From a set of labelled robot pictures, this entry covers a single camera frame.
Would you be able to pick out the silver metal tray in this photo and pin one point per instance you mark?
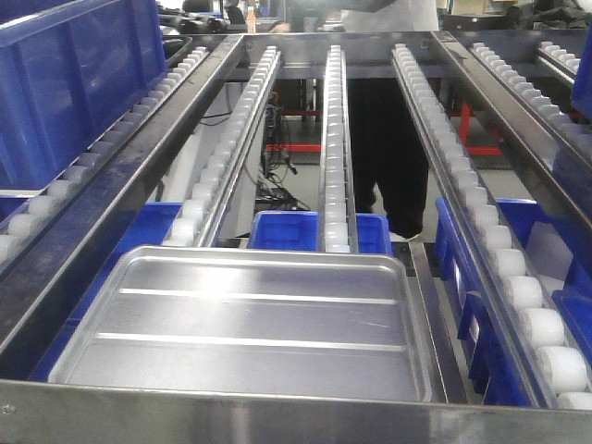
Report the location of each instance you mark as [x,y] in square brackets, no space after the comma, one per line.
[252,322]

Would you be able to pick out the small blue bin centre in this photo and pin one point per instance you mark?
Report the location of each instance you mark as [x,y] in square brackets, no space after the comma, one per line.
[297,231]

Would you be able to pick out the white roller track centre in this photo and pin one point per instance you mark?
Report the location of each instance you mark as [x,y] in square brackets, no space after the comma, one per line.
[337,232]

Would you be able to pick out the white roller track centre-left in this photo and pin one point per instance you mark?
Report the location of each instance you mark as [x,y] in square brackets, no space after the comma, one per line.
[201,217]

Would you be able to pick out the person in black trousers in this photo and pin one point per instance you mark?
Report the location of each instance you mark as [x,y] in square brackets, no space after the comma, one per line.
[386,151]

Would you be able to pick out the steel lane divider right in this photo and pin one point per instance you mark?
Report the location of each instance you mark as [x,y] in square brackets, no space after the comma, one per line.
[550,168]

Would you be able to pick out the blue bin lower right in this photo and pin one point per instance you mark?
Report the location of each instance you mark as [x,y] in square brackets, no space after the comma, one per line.
[545,291]

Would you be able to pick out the large blue bin left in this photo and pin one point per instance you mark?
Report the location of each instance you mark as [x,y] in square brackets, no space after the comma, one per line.
[69,70]

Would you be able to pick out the white roller track far left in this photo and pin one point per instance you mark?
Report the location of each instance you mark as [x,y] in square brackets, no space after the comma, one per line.
[35,208]

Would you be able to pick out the white roller track far right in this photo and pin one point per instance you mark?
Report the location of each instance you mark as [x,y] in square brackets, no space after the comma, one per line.
[564,65]

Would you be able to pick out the steel front rack beam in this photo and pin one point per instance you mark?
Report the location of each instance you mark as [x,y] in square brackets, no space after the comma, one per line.
[49,413]

